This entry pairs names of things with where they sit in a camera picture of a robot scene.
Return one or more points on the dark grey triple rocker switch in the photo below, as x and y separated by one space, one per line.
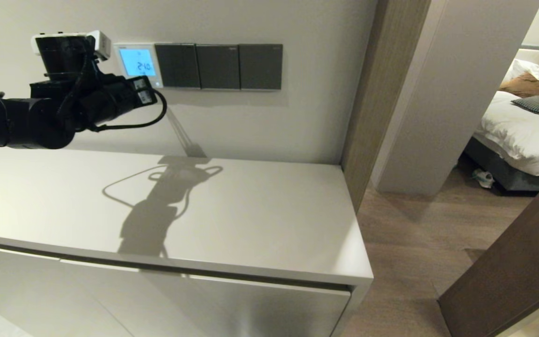
178 65

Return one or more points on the dark grey single rocker switch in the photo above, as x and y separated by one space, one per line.
218 67
260 67

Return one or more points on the wooden door frame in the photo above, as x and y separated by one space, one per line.
382 93

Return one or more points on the wide white cabinet door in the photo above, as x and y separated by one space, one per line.
204 309

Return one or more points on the white shoe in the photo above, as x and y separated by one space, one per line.
484 179

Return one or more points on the dark brown wooden door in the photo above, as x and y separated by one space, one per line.
508 281

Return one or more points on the brown cushion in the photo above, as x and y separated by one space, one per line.
527 85

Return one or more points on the white pillow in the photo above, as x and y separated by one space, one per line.
527 68

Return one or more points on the white bed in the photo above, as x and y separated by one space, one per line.
522 135

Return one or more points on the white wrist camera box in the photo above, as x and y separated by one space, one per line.
101 44

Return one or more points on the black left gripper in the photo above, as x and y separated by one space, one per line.
105 100

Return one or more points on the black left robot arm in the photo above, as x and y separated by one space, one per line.
17 121

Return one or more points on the white wall thermostat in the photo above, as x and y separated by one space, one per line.
127 56

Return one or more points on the white cabinet body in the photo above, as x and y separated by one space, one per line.
260 210

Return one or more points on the narrow white cabinet door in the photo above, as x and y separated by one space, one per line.
17 290

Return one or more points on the dark grey bed base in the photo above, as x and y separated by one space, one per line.
508 175

